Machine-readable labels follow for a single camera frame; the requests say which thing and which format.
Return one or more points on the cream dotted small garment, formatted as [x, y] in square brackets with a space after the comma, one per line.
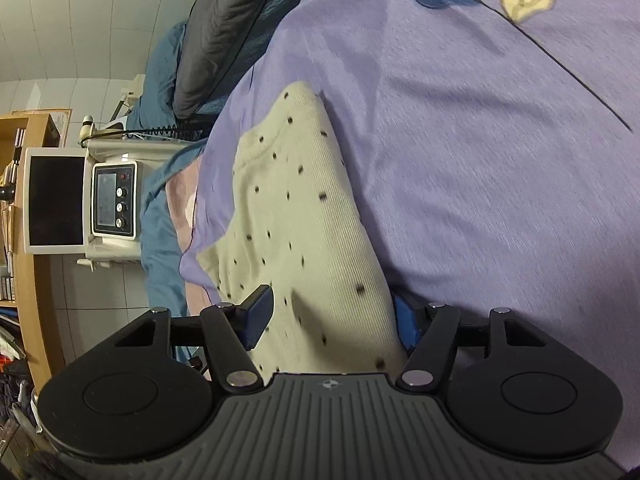
[300, 240]

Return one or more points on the white framed monitor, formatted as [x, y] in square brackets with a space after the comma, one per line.
[55, 200]

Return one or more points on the white bracket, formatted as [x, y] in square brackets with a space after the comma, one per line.
[134, 91]

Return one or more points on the wooden shelf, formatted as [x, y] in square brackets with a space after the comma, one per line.
[40, 310]

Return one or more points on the dark grey pillow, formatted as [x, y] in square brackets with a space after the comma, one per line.
[220, 35]

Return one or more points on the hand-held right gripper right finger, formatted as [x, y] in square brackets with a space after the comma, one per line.
[407, 325]

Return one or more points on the pile of dark clutter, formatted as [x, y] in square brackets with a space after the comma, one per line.
[12, 370]

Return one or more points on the blue quilt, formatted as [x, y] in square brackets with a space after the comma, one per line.
[160, 260]

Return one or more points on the white machine with knobs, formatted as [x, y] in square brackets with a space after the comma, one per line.
[115, 195]

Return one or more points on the purple floral blanket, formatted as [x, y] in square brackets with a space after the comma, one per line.
[475, 160]

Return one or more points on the row of shelved books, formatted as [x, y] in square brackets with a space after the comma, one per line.
[9, 220]

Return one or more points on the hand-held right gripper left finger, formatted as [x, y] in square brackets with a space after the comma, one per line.
[257, 320]

